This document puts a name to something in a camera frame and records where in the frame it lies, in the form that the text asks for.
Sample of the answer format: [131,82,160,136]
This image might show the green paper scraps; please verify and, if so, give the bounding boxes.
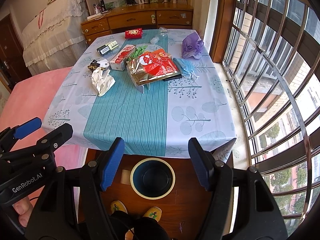
[126,45,148,62]

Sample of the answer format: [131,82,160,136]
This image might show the red foil snack bag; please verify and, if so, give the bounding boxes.
[126,48,180,86]

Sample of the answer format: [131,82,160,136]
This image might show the strawberry carton box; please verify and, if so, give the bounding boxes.
[110,44,135,71]

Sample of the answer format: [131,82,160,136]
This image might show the black trouser legs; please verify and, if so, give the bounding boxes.
[109,211,169,239]

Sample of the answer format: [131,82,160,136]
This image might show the pink bed cover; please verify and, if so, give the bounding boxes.
[0,66,89,201]

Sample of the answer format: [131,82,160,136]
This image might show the lace covered furniture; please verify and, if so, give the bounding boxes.
[22,0,88,76]

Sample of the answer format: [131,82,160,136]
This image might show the blue face mask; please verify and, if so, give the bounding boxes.
[173,58,199,80]

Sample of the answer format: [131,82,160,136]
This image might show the purple tissue pack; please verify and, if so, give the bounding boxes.
[182,32,204,60]

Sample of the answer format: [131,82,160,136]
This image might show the clear plastic bottle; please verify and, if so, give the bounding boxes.
[150,27,168,44]

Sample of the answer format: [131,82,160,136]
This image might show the left hand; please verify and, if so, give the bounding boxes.
[13,197,33,228]

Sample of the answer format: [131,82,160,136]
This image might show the white paper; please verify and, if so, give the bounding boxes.
[91,67,116,97]

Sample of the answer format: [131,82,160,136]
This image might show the metal window grille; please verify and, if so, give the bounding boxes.
[222,0,319,233]

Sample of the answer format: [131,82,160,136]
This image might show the black gold wrapper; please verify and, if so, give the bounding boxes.
[87,59,110,72]

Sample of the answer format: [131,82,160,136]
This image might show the black talopi box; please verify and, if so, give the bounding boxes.
[163,74,183,82]

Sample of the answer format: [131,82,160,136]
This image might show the wooden desk with drawers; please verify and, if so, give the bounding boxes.
[81,3,193,44]

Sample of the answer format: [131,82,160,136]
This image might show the wooden door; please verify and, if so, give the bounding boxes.
[0,14,32,88]

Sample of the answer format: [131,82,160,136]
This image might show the red envelope box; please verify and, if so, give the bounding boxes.
[125,28,143,39]

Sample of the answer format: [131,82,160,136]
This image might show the blue trash bin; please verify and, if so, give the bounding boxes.
[130,158,176,200]

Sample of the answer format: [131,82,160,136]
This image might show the left yellow slipper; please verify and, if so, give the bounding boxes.
[111,200,127,213]

